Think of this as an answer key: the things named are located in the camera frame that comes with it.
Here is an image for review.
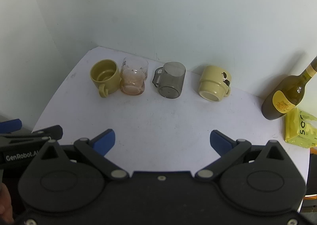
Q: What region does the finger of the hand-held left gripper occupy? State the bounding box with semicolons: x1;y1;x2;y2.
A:
0;119;22;134
32;125;63;141

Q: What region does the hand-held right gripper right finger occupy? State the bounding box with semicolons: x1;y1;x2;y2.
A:
195;130;288;180

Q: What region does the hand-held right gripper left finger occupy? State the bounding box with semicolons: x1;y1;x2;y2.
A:
38;129;130;180

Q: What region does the pink glass cup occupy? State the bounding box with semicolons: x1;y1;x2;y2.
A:
120;57;149;96

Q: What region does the grey transparent plastic cup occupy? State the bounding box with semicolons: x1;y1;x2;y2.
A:
152;62;186;99

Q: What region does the person's left hand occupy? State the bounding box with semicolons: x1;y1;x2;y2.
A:
0;182;13;225

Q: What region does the olive yellow mug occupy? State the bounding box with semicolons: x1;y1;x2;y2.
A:
90;59;122;98

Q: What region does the cream mug with dog print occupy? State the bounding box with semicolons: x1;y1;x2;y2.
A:
198;65;232;103

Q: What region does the olive green wine bottle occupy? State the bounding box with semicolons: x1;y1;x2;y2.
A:
262;55;317;120

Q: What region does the yellow tissue packet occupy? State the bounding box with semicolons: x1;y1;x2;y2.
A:
284;107;317;148

